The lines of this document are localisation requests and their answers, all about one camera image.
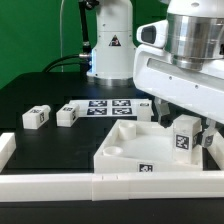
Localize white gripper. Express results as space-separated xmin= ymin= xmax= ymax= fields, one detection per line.
xmin=133 ymin=44 xmax=224 ymax=148

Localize white square tabletop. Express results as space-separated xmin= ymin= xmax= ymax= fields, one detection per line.
xmin=94 ymin=120 xmax=203 ymax=173

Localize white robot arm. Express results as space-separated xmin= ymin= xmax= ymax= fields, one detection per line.
xmin=80 ymin=0 xmax=224 ymax=148

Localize white marker sheet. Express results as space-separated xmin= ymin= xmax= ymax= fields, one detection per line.
xmin=68 ymin=98 xmax=155 ymax=118

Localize white front fence bar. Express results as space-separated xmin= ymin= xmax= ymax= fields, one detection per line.
xmin=0 ymin=171 xmax=224 ymax=202

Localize white left fence piece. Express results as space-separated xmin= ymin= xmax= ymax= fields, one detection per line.
xmin=0 ymin=133 xmax=16 ymax=172

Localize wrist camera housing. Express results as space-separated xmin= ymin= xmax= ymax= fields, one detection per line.
xmin=136 ymin=20 xmax=168 ymax=48

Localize black cable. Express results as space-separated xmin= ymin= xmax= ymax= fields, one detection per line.
xmin=42 ymin=53 xmax=92 ymax=73

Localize grey cable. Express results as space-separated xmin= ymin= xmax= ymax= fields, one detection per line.
xmin=59 ymin=0 xmax=66 ymax=73

